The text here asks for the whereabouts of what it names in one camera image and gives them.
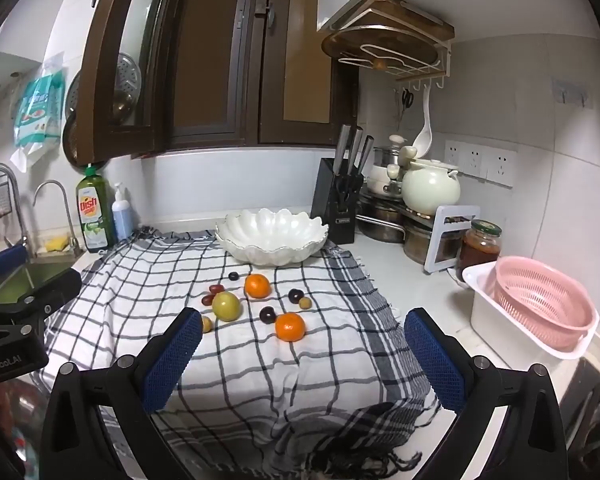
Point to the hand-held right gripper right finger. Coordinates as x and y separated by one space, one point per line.
435 365

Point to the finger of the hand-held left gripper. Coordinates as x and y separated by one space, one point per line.
45 292
5 263

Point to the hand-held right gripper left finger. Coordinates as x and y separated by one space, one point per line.
172 360

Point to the yellow green grape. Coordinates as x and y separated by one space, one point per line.
206 324
305 303

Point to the green apple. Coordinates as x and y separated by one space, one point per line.
226 306

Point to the red grape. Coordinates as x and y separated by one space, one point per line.
216 288
208 300

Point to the orange mandarin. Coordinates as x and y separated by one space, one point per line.
257 285
290 326

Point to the white scalloped bowl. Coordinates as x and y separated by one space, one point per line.
272 240

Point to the steel sink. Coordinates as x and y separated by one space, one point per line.
45 272

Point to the yellow sponge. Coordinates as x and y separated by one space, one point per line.
57 243

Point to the white plastic basin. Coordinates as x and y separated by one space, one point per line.
485 305

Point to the green dish soap bottle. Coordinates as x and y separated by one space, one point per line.
95 220

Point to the tall chrome faucet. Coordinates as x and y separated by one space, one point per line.
2 172

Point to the small chrome faucet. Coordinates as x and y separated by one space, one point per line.
55 185

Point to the blue pump bottle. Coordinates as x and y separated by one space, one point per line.
122 217

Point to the white pot rack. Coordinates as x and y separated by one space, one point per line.
437 255

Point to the deep steel pot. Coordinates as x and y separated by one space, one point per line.
420 242

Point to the glass jar brown sauce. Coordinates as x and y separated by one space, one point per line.
480 250

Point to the pink plastic colander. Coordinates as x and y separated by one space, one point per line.
540 295

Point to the wide steel pot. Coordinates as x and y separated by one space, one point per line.
380 220

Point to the hanging plastic bag pack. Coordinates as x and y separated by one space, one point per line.
37 110

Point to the black gas stove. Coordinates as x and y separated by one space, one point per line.
595 410

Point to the cream ceramic pot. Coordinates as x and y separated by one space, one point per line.
430 187

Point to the white pot with lid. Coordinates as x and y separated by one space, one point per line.
382 180

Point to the black knife block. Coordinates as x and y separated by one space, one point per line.
330 200

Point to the steel steamer plate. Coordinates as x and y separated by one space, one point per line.
126 87

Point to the steel pot with lid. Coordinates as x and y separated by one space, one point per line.
386 154

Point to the white ladle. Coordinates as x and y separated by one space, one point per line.
423 132

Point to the hanging scissors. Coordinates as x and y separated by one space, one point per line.
406 101

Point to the brown wooden window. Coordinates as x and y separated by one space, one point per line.
215 60

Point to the round wooden cutting board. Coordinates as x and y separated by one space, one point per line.
350 42

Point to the rectangular wooden cutting board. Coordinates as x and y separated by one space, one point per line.
415 17

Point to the white wall socket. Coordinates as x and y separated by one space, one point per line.
502 166
478 160
456 156

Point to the steel wall hooks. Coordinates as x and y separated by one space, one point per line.
572 91

